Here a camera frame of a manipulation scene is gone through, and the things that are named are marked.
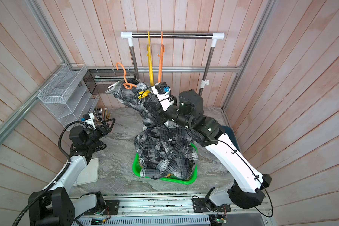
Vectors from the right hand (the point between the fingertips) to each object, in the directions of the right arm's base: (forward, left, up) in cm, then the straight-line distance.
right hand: (149, 101), depth 55 cm
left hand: (+8, +25, -24) cm, 35 cm away
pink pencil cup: (+26, +42, -36) cm, 62 cm away
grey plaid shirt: (-7, -6, -29) cm, 30 cm away
